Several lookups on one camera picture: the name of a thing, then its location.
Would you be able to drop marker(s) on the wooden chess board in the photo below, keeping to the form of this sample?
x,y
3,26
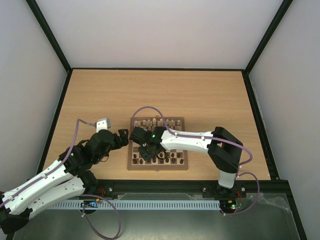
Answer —
x,y
176,159

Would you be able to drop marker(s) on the light blue cable duct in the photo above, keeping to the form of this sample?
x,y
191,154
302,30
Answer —
x,y
212,205

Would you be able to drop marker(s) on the black aluminium frame rail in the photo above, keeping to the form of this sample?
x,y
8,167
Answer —
x,y
113,188

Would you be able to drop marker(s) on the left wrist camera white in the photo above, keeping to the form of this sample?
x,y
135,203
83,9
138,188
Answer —
x,y
103,124

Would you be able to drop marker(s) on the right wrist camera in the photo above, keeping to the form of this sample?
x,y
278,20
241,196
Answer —
x,y
140,135

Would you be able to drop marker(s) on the white queen piece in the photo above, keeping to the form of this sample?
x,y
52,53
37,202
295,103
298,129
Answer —
x,y
161,122

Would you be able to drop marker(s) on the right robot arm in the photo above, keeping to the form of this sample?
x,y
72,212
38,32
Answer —
x,y
220,145

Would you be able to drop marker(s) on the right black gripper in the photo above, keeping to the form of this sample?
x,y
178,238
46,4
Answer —
x,y
147,152

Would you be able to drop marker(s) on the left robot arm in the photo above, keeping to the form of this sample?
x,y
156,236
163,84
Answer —
x,y
67,177

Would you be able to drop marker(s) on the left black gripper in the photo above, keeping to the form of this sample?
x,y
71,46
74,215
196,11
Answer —
x,y
124,139

